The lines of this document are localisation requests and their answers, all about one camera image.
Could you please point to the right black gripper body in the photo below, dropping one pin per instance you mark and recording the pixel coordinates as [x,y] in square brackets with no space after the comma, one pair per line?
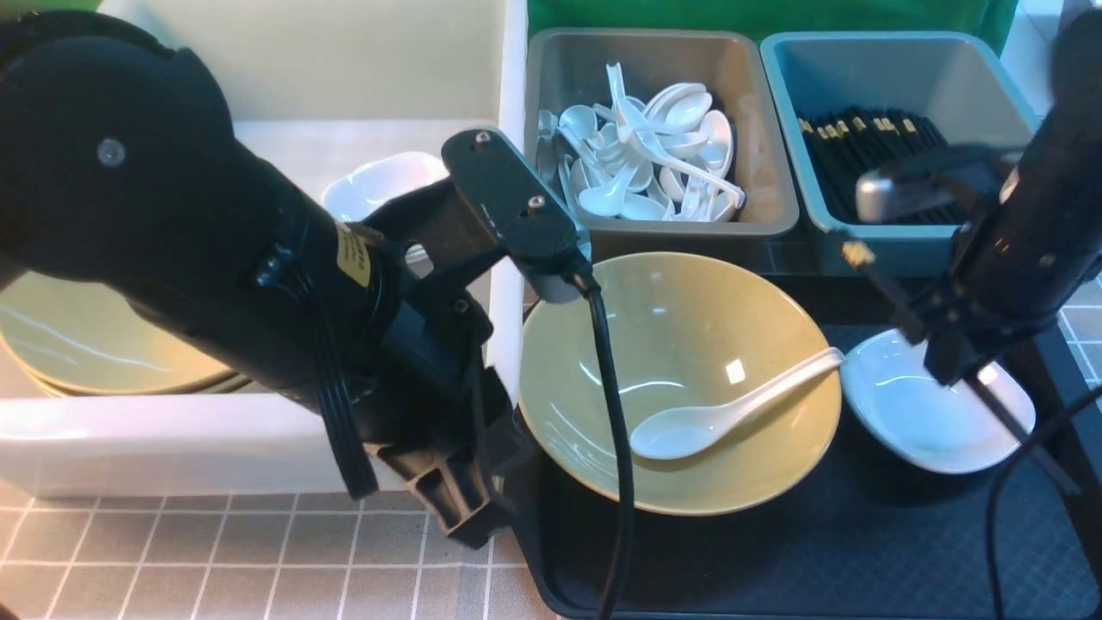
[961,335]

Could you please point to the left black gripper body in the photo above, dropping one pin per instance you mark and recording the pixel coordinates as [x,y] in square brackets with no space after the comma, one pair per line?
[428,334]

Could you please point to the white square sauce dish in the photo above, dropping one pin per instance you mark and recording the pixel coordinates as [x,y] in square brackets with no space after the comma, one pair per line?
[943,429]

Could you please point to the black chopstick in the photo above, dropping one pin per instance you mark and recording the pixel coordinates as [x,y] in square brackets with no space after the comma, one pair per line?
[1005,398]

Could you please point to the white ceramic soup spoon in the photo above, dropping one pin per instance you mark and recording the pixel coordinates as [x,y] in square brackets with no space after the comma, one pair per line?
[677,433]

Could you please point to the yellow noodle bowl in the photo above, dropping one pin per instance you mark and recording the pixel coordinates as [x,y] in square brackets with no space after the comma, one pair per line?
[685,330]

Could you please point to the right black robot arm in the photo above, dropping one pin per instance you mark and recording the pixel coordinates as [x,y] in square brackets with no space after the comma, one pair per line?
[1033,230]

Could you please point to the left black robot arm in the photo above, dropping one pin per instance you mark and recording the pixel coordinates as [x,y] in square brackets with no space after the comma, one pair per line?
[120,167]

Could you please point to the pile of black chopsticks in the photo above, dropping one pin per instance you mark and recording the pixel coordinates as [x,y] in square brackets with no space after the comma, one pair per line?
[844,145]

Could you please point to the black plastic serving tray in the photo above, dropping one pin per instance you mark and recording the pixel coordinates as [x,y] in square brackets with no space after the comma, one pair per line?
[862,536]

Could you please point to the blue plastic chopstick bin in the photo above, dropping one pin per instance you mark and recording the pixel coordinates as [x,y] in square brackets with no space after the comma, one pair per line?
[953,79]

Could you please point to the stack of white sauce dishes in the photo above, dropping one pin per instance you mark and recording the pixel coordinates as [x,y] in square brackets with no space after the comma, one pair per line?
[359,194]

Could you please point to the pile of white spoons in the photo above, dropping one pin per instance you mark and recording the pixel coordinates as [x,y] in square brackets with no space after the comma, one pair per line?
[662,160]

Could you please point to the large white plastic tub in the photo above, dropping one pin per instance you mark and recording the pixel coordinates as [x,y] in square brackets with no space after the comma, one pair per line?
[317,88]

